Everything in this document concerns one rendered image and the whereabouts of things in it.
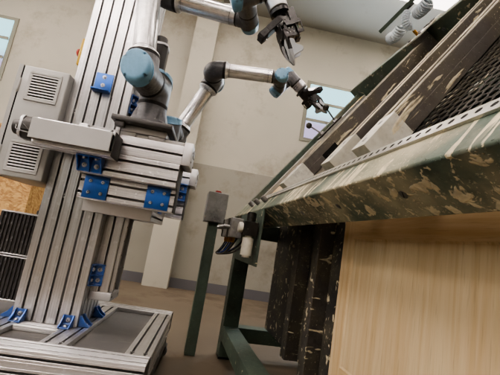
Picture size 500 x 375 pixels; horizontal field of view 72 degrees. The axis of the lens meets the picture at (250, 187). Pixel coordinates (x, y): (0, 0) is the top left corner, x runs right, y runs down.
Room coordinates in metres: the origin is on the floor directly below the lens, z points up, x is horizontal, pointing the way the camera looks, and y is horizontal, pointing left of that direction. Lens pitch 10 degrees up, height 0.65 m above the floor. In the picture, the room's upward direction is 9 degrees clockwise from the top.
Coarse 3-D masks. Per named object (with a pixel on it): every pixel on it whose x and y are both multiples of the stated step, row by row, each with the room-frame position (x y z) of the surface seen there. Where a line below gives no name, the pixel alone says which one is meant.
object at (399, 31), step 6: (414, 0) 1.46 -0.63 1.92; (426, 0) 1.40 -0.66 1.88; (420, 6) 1.40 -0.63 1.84; (426, 6) 1.42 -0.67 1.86; (432, 6) 1.39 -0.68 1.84; (402, 12) 1.55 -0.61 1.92; (414, 12) 1.43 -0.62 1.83; (420, 12) 1.41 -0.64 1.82; (426, 12) 1.41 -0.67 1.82; (396, 18) 1.60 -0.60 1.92; (414, 18) 1.46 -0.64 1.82; (420, 18) 1.46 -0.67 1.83; (390, 24) 1.65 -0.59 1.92; (384, 30) 1.70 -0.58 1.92; (396, 30) 1.57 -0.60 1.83; (402, 30) 1.56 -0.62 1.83; (390, 36) 1.62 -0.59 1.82; (396, 36) 1.65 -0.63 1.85; (402, 36) 1.59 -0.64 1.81; (390, 42) 1.65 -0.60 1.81; (396, 42) 1.64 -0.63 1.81
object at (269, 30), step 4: (280, 16) 1.12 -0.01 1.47; (272, 20) 1.12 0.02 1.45; (276, 20) 1.12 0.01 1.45; (280, 20) 1.12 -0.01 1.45; (272, 24) 1.12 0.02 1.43; (276, 24) 1.12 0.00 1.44; (264, 28) 1.12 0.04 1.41; (268, 28) 1.12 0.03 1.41; (272, 28) 1.12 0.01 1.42; (260, 32) 1.12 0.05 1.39; (264, 32) 1.12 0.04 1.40; (268, 32) 1.12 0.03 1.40; (272, 32) 1.15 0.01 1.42; (260, 36) 1.12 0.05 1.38; (264, 36) 1.12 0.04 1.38; (268, 36) 1.14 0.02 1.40; (260, 40) 1.14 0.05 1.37; (264, 40) 1.14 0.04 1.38
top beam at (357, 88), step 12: (468, 0) 1.30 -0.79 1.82; (444, 12) 1.48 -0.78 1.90; (456, 12) 1.37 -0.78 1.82; (432, 24) 1.49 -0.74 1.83; (444, 24) 1.45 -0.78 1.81; (456, 24) 1.42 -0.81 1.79; (408, 48) 1.69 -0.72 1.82; (396, 60) 1.81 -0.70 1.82; (372, 72) 2.04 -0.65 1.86; (384, 72) 1.94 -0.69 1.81; (360, 84) 2.16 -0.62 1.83; (372, 84) 2.09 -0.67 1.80
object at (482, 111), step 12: (480, 108) 0.46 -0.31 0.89; (492, 108) 0.43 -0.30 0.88; (456, 120) 0.50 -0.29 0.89; (468, 120) 0.47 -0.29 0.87; (420, 132) 0.58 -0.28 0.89; (432, 132) 0.54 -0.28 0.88; (396, 144) 0.64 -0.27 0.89; (408, 144) 0.60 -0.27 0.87; (360, 156) 0.79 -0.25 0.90; (372, 156) 0.71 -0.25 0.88; (336, 168) 0.90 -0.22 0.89; (312, 180) 1.04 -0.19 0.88; (276, 192) 1.47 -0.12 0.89
